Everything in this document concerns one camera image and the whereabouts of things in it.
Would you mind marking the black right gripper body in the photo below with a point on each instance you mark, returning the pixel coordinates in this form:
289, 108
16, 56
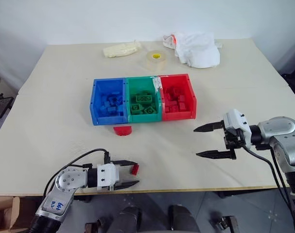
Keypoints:
233, 140

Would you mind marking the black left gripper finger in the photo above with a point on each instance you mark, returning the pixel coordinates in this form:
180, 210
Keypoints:
127, 185
125, 162

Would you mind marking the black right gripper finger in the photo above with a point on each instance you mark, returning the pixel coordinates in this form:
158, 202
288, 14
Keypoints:
209, 127
217, 154

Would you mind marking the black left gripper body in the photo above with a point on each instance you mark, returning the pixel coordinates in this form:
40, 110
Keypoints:
111, 161

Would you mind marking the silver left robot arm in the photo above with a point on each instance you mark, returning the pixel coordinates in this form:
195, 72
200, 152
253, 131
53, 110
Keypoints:
64, 180

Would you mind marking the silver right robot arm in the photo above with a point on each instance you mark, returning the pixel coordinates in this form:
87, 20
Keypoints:
282, 133

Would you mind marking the small red rectangular block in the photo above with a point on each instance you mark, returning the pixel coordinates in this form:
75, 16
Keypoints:
135, 169

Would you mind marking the red semicircle block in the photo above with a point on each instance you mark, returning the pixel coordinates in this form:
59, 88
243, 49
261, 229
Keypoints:
123, 131

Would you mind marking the red plastic bin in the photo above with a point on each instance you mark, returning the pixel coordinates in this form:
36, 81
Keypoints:
178, 116

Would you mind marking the blue plastic bin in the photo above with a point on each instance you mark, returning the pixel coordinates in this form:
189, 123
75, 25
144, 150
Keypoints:
108, 120

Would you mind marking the green plastic bin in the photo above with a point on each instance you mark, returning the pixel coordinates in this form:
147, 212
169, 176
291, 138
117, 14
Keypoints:
143, 117

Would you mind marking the dark table foot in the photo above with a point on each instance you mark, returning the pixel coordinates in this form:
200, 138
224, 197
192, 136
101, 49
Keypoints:
223, 223
98, 225

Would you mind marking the blue block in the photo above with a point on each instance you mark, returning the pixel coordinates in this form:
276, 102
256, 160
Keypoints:
115, 94
104, 109
119, 102
112, 110

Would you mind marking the long green studded block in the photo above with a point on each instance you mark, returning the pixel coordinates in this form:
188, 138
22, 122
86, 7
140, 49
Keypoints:
144, 98

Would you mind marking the white tape strip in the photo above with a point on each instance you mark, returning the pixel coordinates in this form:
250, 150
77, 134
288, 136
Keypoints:
156, 83

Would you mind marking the white crumpled cloth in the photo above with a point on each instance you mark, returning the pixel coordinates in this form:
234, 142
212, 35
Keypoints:
198, 49

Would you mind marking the clear tape roll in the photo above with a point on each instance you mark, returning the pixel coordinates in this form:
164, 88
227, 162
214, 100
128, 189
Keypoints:
156, 61

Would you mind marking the white bag with orange print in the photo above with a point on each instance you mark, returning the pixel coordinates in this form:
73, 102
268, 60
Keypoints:
168, 41

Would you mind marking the cream filled plastic bag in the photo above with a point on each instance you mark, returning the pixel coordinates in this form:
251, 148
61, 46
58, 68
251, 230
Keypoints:
121, 49

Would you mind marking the brown cardboard box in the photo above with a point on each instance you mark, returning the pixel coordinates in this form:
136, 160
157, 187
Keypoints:
6, 213

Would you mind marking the black metal stand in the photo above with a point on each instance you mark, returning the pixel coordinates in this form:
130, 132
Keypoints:
0, 106

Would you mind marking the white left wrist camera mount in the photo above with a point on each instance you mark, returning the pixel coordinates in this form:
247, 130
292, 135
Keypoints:
108, 176

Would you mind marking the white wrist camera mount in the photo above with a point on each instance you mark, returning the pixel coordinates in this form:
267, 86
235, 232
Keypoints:
108, 176
234, 121

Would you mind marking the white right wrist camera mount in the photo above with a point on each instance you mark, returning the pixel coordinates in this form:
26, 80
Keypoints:
234, 121

